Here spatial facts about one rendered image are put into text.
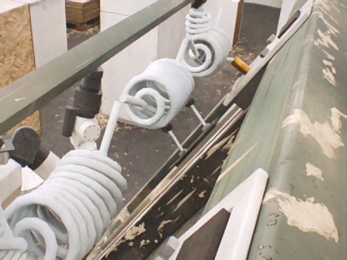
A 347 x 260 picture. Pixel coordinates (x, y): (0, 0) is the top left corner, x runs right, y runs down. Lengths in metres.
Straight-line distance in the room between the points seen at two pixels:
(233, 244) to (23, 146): 1.26
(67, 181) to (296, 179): 0.17
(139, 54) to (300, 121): 3.51
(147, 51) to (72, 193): 3.44
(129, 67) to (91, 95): 2.57
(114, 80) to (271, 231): 3.83
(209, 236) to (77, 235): 0.11
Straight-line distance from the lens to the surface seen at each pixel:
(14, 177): 1.35
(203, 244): 0.22
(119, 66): 3.91
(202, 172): 0.77
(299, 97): 0.33
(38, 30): 4.88
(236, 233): 0.20
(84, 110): 1.33
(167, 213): 0.86
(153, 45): 3.69
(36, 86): 0.30
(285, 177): 0.24
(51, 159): 1.47
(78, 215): 0.30
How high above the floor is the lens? 2.10
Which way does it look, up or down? 30 degrees down
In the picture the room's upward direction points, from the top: 5 degrees clockwise
